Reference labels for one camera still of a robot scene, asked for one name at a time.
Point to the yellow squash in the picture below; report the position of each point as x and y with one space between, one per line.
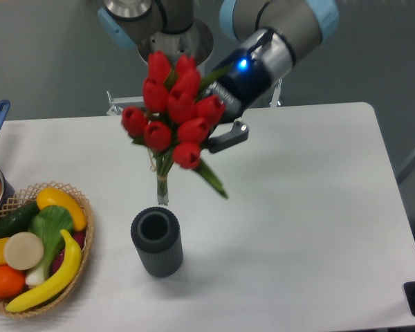
53 196

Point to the woven wicker basket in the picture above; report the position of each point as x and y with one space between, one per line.
24 197

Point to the dark grey ribbed vase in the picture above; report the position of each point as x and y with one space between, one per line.
156 234

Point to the dark red vegetable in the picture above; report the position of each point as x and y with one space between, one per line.
79 237

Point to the green bok choy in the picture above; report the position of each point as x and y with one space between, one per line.
47 225

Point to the green cucumber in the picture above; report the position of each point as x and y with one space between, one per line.
18 220

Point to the red tulip bouquet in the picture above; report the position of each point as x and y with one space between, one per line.
176 121

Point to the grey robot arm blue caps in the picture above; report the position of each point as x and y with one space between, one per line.
273 37

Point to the beige round slice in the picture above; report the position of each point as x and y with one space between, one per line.
23 251

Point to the orange fruit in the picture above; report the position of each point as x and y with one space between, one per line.
12 282

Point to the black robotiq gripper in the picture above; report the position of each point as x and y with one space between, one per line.
237 81

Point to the yellow banana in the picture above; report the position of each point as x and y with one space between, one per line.
54 284

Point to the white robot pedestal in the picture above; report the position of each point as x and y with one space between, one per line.
196 42

